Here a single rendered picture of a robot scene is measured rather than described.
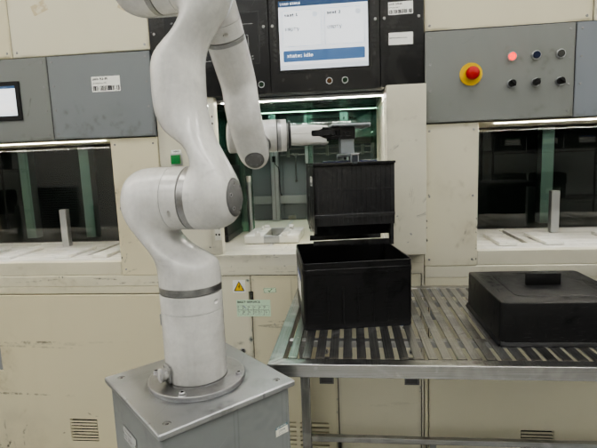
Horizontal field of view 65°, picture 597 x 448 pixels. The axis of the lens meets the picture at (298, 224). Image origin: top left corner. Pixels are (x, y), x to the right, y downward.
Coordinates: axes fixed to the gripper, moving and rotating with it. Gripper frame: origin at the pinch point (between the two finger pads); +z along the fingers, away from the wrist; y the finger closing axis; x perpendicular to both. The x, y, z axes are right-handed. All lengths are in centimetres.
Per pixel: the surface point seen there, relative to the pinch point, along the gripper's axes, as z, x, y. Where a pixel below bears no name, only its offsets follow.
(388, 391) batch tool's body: 17, -87, -25
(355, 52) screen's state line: 8.1, 26.2, -25.5
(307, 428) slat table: -12, -99, -25
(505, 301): 29, -39, 29
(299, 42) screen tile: -9.2, 30.6, -28.5
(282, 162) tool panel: -13, -7, -121
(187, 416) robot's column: -37, -50, 50
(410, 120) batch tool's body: 23.3, 4.2, -18.0
